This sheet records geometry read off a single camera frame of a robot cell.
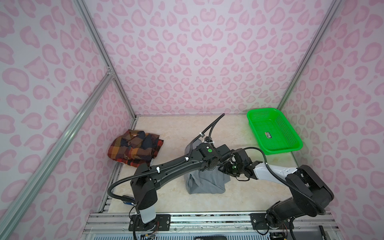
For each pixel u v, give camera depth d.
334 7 0.69
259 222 0.73
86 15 0.71
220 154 0.58
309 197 0.41
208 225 0.73
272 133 1.08
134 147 0.92
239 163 0.77
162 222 0.75
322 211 0.41
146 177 0.48
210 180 0.86
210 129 0.68
